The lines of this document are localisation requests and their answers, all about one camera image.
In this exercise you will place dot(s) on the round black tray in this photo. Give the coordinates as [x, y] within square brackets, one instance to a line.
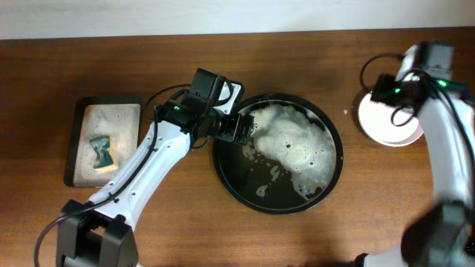
[292, 161]

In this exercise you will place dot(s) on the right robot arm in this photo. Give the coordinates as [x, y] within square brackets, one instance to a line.
[445, 111]

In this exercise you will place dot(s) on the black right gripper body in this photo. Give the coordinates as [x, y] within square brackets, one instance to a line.
[383, 89]

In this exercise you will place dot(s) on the pink white plate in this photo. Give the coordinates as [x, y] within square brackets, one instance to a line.
[375, 120]

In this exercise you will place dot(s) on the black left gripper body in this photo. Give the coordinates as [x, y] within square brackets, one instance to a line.
[233, 128]

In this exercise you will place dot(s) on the green yellow sponge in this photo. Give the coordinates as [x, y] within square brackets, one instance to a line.
[103, 147]

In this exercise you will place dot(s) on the black rectangular soap tray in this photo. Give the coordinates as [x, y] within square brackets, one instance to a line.
[105, 134]

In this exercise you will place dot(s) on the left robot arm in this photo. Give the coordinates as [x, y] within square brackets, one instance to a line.
[101, 231]

